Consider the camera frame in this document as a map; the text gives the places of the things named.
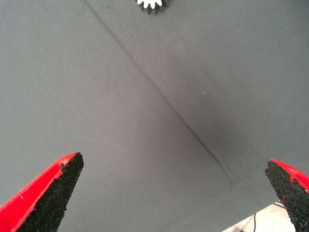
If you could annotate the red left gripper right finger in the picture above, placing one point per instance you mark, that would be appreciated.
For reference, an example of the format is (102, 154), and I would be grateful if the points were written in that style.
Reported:
(294, 198)

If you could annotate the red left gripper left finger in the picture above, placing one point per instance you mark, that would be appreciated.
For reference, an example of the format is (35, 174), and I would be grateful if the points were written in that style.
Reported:
(36, 205)

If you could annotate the small steel planetary gear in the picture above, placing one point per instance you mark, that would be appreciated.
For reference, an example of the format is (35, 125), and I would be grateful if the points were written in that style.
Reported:
(149, 3)

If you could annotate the dark grey table cloth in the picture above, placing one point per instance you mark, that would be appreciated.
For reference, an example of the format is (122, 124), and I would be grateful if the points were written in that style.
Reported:
(144, 84)

